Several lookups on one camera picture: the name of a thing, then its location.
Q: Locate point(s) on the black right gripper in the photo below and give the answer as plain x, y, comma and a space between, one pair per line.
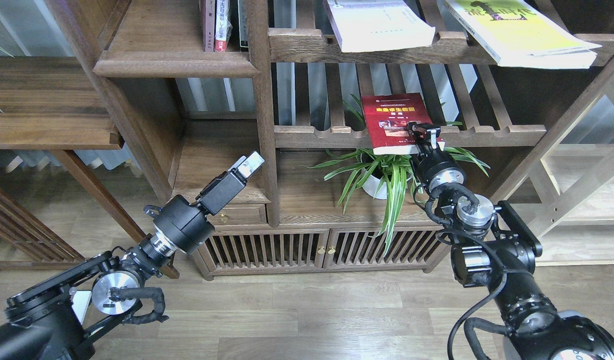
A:
433, 166

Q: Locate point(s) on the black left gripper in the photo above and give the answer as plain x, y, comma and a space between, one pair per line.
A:
183, 225

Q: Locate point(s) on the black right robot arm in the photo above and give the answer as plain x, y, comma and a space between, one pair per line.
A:
492, 247

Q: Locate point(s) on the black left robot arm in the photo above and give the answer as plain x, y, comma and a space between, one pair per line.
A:
41, 323

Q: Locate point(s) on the potted spider plant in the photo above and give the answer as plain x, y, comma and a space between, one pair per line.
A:
386, 177

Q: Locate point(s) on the dark wooden bookshelf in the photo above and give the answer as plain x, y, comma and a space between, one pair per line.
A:
186, 113

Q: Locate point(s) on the yellow green book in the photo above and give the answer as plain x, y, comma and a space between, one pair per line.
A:
518, 36

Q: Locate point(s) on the red white upright book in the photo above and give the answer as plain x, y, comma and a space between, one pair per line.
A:
222, 25

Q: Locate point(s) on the dark upright book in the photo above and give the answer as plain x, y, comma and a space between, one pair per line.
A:
243, 33

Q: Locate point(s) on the maroon upright book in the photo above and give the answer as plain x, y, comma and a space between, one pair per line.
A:
208, 19

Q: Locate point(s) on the white table leg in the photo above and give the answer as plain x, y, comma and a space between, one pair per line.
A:
80, 303

